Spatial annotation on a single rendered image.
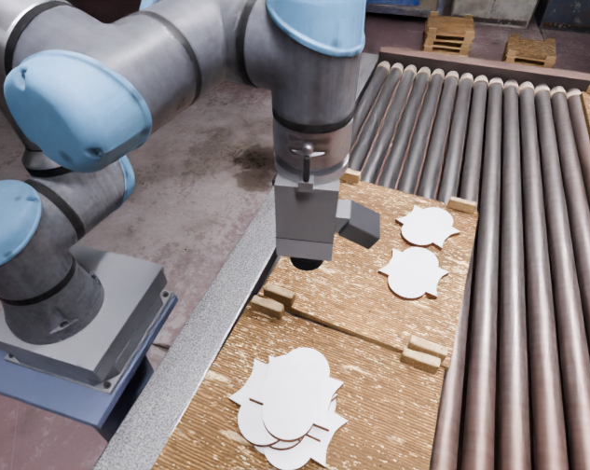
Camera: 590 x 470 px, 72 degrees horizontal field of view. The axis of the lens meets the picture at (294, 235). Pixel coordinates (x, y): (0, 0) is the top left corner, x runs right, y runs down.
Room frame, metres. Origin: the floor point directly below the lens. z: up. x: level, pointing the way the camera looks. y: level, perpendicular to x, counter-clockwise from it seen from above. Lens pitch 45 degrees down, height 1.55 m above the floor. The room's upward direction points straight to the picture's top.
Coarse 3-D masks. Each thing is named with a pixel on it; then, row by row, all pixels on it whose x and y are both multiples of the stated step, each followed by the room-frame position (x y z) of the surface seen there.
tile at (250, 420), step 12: (252, 372) 0.28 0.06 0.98; (264, 372) 0.28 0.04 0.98; (252, 384) 0.26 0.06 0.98; (240, 396) 0.24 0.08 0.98; (240, 408) 0.23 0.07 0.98; (252, 408) 0.23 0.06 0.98; (240, 420) 0.21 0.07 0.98; (252, 420) 0.21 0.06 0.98; (240, 432) 0.20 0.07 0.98; (252, 432) 0.19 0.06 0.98; (264, 432) 0.19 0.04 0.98; (252, 444) 0.18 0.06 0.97; (264, 444) 0.18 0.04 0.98
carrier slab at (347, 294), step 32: (352, 192) 0.75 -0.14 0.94; (384, 192) 0.75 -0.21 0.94; (384, 224) 0.64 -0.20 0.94; (288, 256) 0.55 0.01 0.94; (352, 256) 0.55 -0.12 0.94; (384, 256) 0.55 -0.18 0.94; (448, 256) 0.55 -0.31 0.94; (288, 288) 0.47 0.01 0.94; (320, 288) 0.47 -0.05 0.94; (352, 288) 0.47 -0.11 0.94; (384, 288) 0.47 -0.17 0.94; (448, 288) 0.47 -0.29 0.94; (320, 320) 0.40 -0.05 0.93; (352, 320) 0.40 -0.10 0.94; (384, 320) 0.40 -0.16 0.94; (416, 320) 0.40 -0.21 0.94; (448, 320) 0.40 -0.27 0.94; (448, 352) 0.34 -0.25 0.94
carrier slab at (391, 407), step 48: (240, 336) 0.37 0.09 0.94; (288, 336) 0.37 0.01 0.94; (336, 336) 0.37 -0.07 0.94; (240, 384) 0.28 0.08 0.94; (384, 384) 0.28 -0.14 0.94; (432, 384) 0.28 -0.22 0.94; (192, 432) 0.21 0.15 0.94; (336, 432) 0.21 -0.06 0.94; (384, 432) 0.21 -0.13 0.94; (432, 432) 0.21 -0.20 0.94
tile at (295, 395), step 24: (288, 360) 0.29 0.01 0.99; (312, 360) 0.29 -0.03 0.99; (264, 384) 0.26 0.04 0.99; (288, 384) 0.26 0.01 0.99; (312, 384) 0.26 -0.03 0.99; (336, 384) 0.25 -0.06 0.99; (264, 408) 0.22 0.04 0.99; (288, 408) 0.22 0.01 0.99; (312, 408) 0.22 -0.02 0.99; (288, 432) 0.19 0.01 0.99
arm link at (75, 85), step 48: (0, 0) 0.28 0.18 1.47; (48, 0) 0.30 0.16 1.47; (0, 48) 0.26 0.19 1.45; (48, 48) 0.26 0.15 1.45; (96, 48) 0.26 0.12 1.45; (144, 48) 0.28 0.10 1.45; (48, 96) 0.22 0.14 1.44; (96, 96) 0.23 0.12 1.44; (144, 96) 0.25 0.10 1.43; (192, 96) 0.30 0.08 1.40; (48, 144) 0.23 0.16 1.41; (96, 144) 0.21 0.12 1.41
